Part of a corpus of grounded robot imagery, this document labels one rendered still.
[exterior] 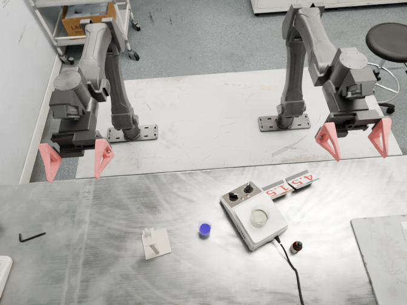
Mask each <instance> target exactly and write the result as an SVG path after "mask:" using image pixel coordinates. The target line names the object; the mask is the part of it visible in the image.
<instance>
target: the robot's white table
mask: <svg viewBox="0 0 407 305"><path fill-rule="evenodd" d="M285 78H286V69H277V70H261V71H244V72H237V73H219V74H203V75H194V76H178V77H162V78H153V79H137V80H124V84H125V90H126V93H127V97H128V100H129V102H130V103H131V107H133V109H134V114H135V115H138V116H139V124H138V125H153V124H156V125H158V139H157V140H148V141H139V142H123V143H111V144H110V145H111V146H112V150H113V152H114V158H113V159H112V160H111V161H110V163H109V164H108V165H107V166H106V167H105V168H104V170H103V172H102V174H101V175H100V177H116V176H125V175H141V174H158V173H166V172H183V171H199V170H208V169H224V168H240V167H249V166H265V165H281V164H290V163H306V162H323V161H332V160H335V158H334V157H333V156H332V155H331V154H330V153H329V152H328V151H327V150H325V149H324V148H322V147H321V146H320V145H319V144H318V143H316V140H315V135H316V133H317V132H318V130H319V128H320V127H321V126H323V124H324V122H325V120H326V118H327V117H328V115H329V113H330V111H329V109H328V106H327V103H326V100H325V97H324V95H323V92H322V86H321V87H314V85H313V82H312V80H311V77H310V75H309V71H308V67H304V68H303V79H302V93H303V100H304V101H305V103H306V111H305V112H303V113H307V114H308V117H309V120H310V122H311V128H310V129H304V130H288V131H272V132H260V129H259V124H258V117H260V116H277V115H278V113H277V109H276V106H278V105H279V104H280V98H281V96H282V92H283V89H284V86H285ZM98 103H99V110H98V118H97V124H96V130H98V131H99V132H100V134H101V136H102V137H106V138H107V130H108V129H109V128H112V127H114V126H113V125H112V123H111V99H110V96H107V101H106V102H98ZM368 125H369V128H368V129H367V130H366V131H363V130H354V131H348V132H349V133H348V135H347V136H346V137H344V138H337V139H338V143H339V148H340V155H341V160H348V159H364V158H373V157H382V156H381V155H380V154H379V152H378V151H377V150H376V148H375V147H374V145H373V144H372V143H371V142H370V140H369V139H368V135H369V134H370V133H371V131H372V129H371V128H372V127H373V126H374V124H368ZM94 155H95V149H90V150H85V153H84V156H83V157H79V161H78V168H77V172H76V179H91V178H95V177H94ZM402 155H403V154H402V152H401V150H400V148H399V146H398V144H397V142H396V139H395V137H394V135H393V133H392V131H391V129H390V133H389V139H388V156H387V157H389V156H402ZM100 177H99V178H100Z"/></svg>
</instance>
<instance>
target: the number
mask: <svg viewBox="0 0 407 305"><path fill-rule="evenodd" d="M314 179H317V177H316V176H314V175H312V174H307V175H305V176H303V177H300V178H298V179H295V180H293V181H290V183H291V184H292V185H294V186H295V187H297V186H300V185H302V184H304V183H307V182H310V181H312V180H314Z"/></svg>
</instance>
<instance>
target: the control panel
mask: <svg viewBox="0 0 407 305"><path fill-rule="evenodd" d="M248 183H250V185H251V186H252V187H253V189H254V190H253V192H251V193H245V192H244V188H246V186H247V184H248ZM248 183H246V184H244V185H242V186H240V187H238V188H236V189H234V190H232V191H230V192H232V193H236V194H238V195H239V198H238V200H236V201H231V200H230V199H229V197H230V196H229V194H228V193H229V192H228V193H226V194H224V195H223V196H222V198H223V199H224V200H225V201H226V202H227V204H228V205H229V206H230V207H231V208H233V207H235V206H237V205H238V204H240V203H242V202H244V201H246V200H248V199H249V198H251V197H254V196H255V195H257V194H259V193H261V192H262V191H261V190H260V189H259V188H258V187H257V186H256V185H255V184H254V183H253V182H252V181H250V182H248ZM247 194H248V196H246V195H247ZM241 197H243V199H241Z"/></svg>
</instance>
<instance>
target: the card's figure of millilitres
mask: <svg viewBox="0 0 407 305"><path fill-rule="evenodd" d="M290 189H292V188H290V187H289V186H288V185H286V184H283V185H280V186H278V187H276V188H273V189H270V190H269V191H266V193H267V194H268V195H269V197H270V198H271V197H273V196H275V195H278V194H280V193H283V192H285V191H287V190H290Z"/></svg>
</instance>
